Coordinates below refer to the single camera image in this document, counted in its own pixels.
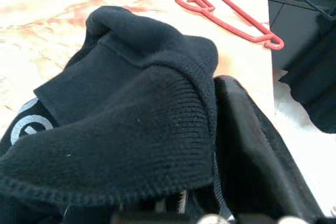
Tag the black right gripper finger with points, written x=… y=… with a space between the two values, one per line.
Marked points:
x=249 y=155

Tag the black shirt green logo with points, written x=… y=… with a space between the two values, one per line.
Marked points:
x=131 y=103
x=315 y=90

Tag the black low TV cabinet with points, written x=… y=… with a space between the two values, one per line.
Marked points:
x=294 y=30

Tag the marble table with red edge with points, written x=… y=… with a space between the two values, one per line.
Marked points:
x=52 y=37

